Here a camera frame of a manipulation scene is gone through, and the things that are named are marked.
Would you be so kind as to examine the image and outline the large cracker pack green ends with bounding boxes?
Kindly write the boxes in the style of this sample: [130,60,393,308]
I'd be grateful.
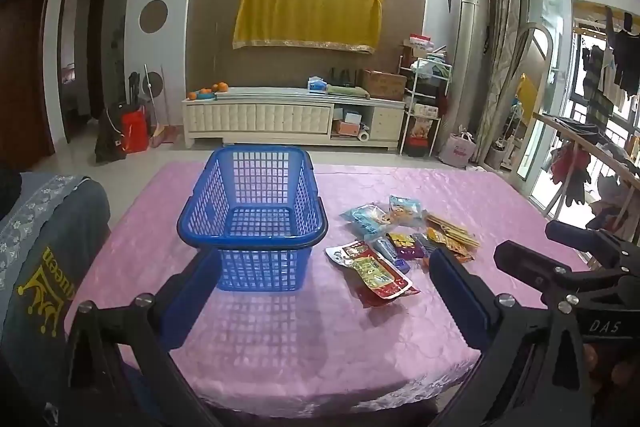
[423,212,480,249]

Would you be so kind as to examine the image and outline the purple yellow chip packet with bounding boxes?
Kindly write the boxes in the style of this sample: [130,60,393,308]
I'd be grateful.
[387,233,421,260]

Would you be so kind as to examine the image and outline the light blue cracker packet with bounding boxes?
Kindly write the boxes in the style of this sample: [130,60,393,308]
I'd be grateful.
[388,195,423,225]

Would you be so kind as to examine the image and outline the red white snack packet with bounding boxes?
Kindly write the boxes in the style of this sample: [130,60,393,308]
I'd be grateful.
[324,241,420,301]

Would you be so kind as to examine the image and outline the blue wafer stick packet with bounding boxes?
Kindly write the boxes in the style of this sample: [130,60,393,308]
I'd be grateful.
[372,236,410,274]

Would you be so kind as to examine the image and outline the light blue cat snack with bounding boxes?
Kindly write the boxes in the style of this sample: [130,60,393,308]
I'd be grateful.
[341,202,393,241]

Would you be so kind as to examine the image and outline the blue plastic basket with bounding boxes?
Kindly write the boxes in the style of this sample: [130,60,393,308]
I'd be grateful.
[177,145,329,293]

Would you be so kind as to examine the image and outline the orange snack bar packet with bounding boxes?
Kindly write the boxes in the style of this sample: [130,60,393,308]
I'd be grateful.
[426,228,474,263]

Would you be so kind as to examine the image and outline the small red snack packet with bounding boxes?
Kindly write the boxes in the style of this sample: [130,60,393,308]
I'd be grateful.
[356,286,397,309]

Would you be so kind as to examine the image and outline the right hand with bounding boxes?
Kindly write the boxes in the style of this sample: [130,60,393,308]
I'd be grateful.
[584,343,639,410]

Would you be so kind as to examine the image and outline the clothes drying rack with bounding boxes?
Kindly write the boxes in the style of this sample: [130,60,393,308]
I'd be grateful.
[534,113,639,244]

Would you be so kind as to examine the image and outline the pink white shopping bag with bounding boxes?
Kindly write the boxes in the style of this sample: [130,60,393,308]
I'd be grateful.
[438,132,476,168]

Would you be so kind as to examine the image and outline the grey chair cover with crown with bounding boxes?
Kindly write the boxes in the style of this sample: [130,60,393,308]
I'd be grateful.
[1,172,111,407]

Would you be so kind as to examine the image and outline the pink quilted tablecloth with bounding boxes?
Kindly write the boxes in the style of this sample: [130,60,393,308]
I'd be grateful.
[64,159,591,420]

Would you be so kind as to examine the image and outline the tall air conditioner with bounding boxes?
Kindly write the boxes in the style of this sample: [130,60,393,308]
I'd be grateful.
[438,0,490,147]

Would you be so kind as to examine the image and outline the black bag on floor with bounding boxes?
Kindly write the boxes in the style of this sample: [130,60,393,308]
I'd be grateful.
[94,104,127,165]

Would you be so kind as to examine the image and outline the white metal shelf rack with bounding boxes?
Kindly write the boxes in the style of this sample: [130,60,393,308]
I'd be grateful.
[397,46,452,156]

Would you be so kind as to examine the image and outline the red bag on floor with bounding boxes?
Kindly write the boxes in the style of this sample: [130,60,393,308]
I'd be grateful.
[122,107,149,154]

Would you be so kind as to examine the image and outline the broom and dustpan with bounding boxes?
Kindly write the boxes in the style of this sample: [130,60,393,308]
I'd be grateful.
[143,64,177,148]

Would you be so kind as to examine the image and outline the cardboard box on cabinet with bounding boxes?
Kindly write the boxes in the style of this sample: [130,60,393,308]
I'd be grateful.
[361,69,407,101]

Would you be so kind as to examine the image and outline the white TV cabinet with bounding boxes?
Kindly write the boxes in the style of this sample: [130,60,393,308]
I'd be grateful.
[182,87,405,150]

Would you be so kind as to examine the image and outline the brown wooden door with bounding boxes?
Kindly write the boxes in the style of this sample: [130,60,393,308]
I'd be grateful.
[1,0,53,171]

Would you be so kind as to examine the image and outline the patterned curtain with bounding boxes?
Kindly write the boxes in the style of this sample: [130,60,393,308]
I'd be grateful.
[475,0,521,162]

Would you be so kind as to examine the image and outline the green folded cloth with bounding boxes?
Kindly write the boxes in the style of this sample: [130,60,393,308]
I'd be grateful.
[326,84,370,100]

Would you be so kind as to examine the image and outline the oranges on blue plate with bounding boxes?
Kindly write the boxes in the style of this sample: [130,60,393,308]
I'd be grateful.
[188,81,229,101]

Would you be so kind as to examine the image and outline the blue tissue pack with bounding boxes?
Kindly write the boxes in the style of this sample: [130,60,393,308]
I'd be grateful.
[307,76,328,93]

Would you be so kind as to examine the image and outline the yellow cloth covered TV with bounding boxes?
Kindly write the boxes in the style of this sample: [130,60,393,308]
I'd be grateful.
[232,0,384,54]

